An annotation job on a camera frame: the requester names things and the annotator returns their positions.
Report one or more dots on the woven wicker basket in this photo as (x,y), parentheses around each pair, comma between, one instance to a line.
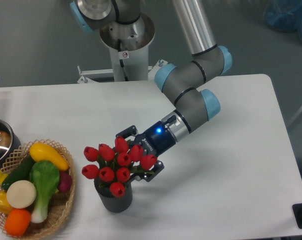
(60,204)

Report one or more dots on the cream round bun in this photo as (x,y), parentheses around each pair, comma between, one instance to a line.
(21,194)

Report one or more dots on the red tulip bouquet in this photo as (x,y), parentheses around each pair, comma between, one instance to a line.
(112,167)

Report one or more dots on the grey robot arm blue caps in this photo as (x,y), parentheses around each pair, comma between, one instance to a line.
(127,32)

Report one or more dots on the dark grey ribbed vase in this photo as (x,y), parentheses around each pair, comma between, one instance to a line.
(112,203)

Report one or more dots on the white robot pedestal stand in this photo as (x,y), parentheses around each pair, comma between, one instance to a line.
(125,66)

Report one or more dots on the dark green cucumber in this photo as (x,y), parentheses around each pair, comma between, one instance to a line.
(21,172)

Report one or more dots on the orange fruit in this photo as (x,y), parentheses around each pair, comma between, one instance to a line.
(17,222)

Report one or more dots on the green bok choy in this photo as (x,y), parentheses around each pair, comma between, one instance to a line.
(45,177)

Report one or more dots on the yellow banana tip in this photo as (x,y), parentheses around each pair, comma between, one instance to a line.
(3,176)

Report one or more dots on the yellow squash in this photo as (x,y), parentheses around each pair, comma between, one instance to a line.
(43,152)

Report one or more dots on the yellow bell pepper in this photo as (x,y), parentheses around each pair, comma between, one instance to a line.
(5,207)

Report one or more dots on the blue plastic bag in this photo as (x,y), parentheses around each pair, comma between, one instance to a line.
(284,16)

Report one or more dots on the red radish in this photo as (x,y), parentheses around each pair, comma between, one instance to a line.
(65,182)

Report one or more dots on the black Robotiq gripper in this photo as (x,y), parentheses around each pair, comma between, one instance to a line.
(156,140)

